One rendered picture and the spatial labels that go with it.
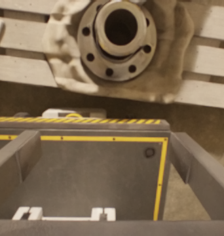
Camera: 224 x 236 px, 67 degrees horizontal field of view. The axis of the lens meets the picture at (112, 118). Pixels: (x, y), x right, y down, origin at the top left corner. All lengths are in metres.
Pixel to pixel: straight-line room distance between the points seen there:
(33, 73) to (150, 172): 0.55
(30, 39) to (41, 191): 0.54
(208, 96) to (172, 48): 0.25
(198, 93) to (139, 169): 0.38
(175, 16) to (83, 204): 0.71
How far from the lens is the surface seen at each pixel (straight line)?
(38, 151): 0.17
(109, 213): 0.67
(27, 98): 0.90
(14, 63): 0.74
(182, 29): 0.67
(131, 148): 0.54
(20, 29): 0.74
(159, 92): 0.67
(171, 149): 0.16
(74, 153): 0.56
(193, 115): 0.93
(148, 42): 0.62
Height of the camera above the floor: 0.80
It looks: 73 degrees down
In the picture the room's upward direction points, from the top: 178 degrees clockwise
